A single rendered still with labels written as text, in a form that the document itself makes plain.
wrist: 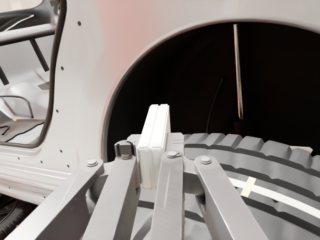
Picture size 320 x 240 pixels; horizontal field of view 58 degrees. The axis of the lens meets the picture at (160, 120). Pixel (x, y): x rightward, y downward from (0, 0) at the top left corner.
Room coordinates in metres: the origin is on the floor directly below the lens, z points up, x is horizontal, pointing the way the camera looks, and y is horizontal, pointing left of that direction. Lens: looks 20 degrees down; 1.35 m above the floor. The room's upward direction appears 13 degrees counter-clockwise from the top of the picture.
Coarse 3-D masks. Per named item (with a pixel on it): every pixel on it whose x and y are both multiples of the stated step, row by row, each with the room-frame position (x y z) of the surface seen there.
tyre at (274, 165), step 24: (192, 144) 0.35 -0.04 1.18; (216, 144) 0.33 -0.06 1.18; (240, 144) 0.32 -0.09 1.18; (264, 144) 0.32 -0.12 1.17; (240, 168) 0.27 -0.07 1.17; (264, 168) 0.27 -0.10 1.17; (288, 168) 0.27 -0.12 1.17; (312, 168) 0.27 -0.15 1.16; (144, 192) 0.26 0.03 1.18; (240, 192) 0.23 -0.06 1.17; (288, 192) 0.23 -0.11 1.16; (312, 192) 0.23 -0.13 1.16; (144, 216) 0.22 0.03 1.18; (192, 216) 0.21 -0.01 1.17; (264, 216) 0.20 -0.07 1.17; (288, 216) 0.20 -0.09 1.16; (312, 216) 0.20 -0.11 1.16
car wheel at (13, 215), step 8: (0, 200) 1.66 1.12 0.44; (8, 200) 1.57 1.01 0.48; (16, 200) 1.51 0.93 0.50; (0, 208) 1.52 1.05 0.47; (8, 208) 1.66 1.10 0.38; (16, 208) 1.42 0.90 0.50; (24, 208) 1.41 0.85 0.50; (32, 208) 1.46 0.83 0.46; (0, 216) 1.43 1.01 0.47; (8, 216) 1.36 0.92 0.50; (16, 216) 1.34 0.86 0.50; (24, 216) 1.37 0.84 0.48; (0, 224) 1.30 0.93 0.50; (8, 224) 1.28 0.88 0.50; (16, 224) 1.30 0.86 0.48; (0, 232) 1.24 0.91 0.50; (8, 232) 1.25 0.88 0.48
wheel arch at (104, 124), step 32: (192, 32) 0.75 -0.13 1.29; (224, 32) 0.83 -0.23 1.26; (256, 32) 0.78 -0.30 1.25; (288, 32) 0.74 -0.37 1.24; (128, 64) 0.63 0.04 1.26; (160, 64) 0.82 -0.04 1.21; (192, 64) 0.90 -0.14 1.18; (224, 64) 0.84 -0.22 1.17; (256, 64) 0.79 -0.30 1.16; (288, 64) 0.74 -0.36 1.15; (128, 96) 0.76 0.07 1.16; (160, 96) 0.96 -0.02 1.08; (192, 96) 0.91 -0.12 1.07; (224, 96) 0.85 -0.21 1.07; (256, 96) 0.79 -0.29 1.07; (288, 96) 0.74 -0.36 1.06; (128, 128) 0.83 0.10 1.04; (192, 128) 0.92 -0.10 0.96; (224, 128) 0.86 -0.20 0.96; (256, 128) 0.80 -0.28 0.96; (288, 128) 0.74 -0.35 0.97
